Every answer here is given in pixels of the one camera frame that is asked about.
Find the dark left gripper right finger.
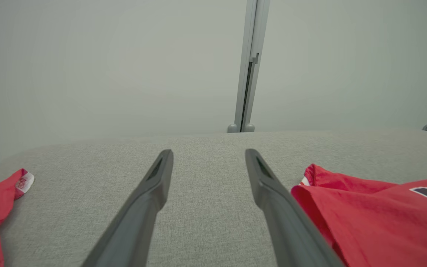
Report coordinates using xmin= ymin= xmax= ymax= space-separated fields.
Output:
xmin=245 ymin=149 xmax=345 ymax=267

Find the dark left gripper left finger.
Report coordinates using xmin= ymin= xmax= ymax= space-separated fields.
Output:
xmin=81 ymin=149 xmax=174 ymax=267

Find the grey partition frame post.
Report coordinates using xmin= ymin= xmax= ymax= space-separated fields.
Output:
xmin=234 ymin=0 xmax=271 ymax=133

